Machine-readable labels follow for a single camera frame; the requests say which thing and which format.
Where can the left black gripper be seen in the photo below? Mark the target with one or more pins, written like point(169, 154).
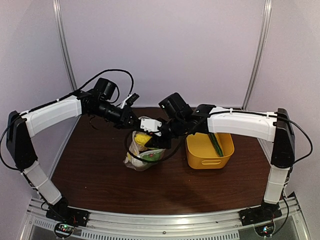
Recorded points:
point(123, 121)

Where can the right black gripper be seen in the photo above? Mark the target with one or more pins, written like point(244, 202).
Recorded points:
point(156, 141)

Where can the yellow toy corn cob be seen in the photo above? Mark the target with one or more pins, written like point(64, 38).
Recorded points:
point(141, 139)

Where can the dotted clear zip bag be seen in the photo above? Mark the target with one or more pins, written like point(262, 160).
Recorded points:
point(139, 157)

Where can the yellow plastic basket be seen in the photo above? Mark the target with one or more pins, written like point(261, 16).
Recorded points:
point(201, 153)

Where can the dark green toy cucumber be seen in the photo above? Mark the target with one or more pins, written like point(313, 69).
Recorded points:
point(215, 144)

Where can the orange toy carrot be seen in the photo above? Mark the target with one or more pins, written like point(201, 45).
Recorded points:
point(152, 155)

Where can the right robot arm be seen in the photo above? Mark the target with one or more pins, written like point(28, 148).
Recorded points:
point(272, 127)

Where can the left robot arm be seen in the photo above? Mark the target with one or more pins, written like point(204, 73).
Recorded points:
point(22, 127)

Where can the left circuit board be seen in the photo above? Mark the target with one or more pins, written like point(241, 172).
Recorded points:
point(63, 230)

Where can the circuit board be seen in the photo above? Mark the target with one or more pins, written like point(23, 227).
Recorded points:
point(63, 230)
point(265, 230)

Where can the right circuit board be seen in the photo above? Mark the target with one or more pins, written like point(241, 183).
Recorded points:
point(265, 230)

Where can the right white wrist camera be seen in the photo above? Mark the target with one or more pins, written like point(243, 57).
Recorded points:
point(151, 126)

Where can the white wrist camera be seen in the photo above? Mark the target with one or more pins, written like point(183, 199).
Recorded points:
point(129, 100)
point(151, 126)

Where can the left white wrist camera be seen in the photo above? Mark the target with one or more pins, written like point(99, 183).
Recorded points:
point(129, 100)

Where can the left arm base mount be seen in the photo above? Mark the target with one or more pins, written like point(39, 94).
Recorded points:
point(69, 215)

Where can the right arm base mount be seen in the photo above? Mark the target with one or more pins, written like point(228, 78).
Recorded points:
point(262, 213)

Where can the right aluminium frame post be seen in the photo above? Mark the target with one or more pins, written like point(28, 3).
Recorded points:
point(263, 35)

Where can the aluminium frame post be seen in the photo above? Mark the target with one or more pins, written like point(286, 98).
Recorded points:
point(63, 44)
point(263, 35)

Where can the front aluminium rail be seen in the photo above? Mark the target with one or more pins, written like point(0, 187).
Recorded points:
point(223, 225)

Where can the left aluminium frame post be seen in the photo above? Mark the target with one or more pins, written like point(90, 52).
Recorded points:
point(63, 44)

